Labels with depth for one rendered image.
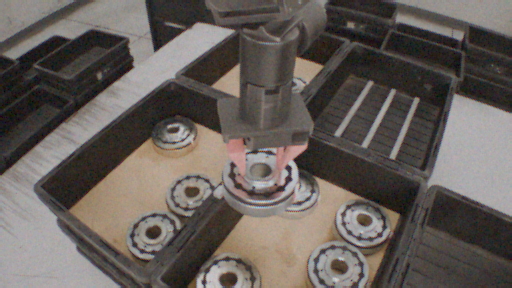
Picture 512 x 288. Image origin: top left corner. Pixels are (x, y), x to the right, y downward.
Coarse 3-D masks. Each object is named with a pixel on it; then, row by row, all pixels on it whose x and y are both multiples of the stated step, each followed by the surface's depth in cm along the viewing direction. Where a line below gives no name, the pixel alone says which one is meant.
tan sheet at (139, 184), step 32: (128, 160) 77; (160, 160) 77; (192, 160) 77; (224, 160) 77; (96, 192) 70; (128, 192) 71; (160, 192) 71; (96, 224) 65; (128, 224) 65; (128, 256) 60
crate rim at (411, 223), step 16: (336, 144) 66; (368, 160) 63; (400, 176) 61; (416, 176) 60; (208, 208) 56; (416, 208) 57; (416, 224) 54; (192, 240) 52; (400, 240) 52; (176, 256) 50; (400, 256) 50; (160, 272) 48
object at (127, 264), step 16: (176, 80) 81; (144, 96) 77; (208, 96) 77; (128, 112) 73; (112, 128) 70; (64, 160) 63; (48, 176) 60; (64, 208) 55; (80, 224) 53; (192, 224) 54; (96, 240) 51; (176, 240) 52; (112, 256) 50; (160, 256) 50; (128, 272) 50; (144, 272) 48
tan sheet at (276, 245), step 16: (320, 192) 71; (336, 192) 71; (320, 208) 68; (336, 208) 68; (384, 208) 68; (240, 224) 65; (256, 224) 66; (272, 224) 65; (288, 224) 65; (304, 224) 65; (320, 224) 65; (224, 240) 63; (240, 240) 63; (256, 240) 63; (272, 240) 63; (288, 240) 63; (304, 240) 63; (320, 240) 63; (256, 256) 61; (272, 256) 61; (288, 256) 61; (304, 256) 61; (368, 256) 60; (272, 272) 59; (288, 272) 59; (304, 272) 59; (336, 272) 58
